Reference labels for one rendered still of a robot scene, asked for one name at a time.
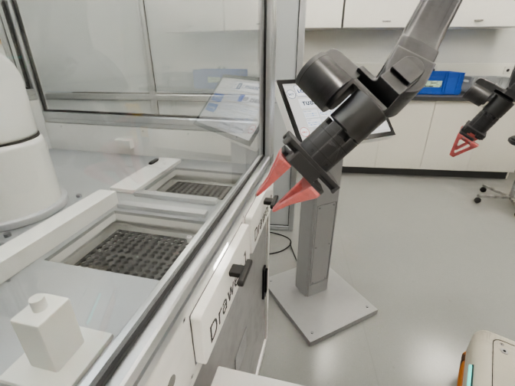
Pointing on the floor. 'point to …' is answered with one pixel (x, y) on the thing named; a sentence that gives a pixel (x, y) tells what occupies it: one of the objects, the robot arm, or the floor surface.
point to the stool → (497, 189)
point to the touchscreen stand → (319, 276)
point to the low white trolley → (227, 376)
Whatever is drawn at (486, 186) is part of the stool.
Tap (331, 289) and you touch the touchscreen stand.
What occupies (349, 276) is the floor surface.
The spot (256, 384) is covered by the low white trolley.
